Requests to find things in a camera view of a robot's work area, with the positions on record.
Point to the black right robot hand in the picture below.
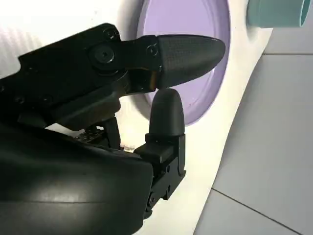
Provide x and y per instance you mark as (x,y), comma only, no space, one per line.
(61,171)

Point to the pale green mug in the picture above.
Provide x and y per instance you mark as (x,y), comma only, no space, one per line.
(274,14)

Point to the lilac plate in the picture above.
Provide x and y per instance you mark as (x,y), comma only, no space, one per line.
(185,22)

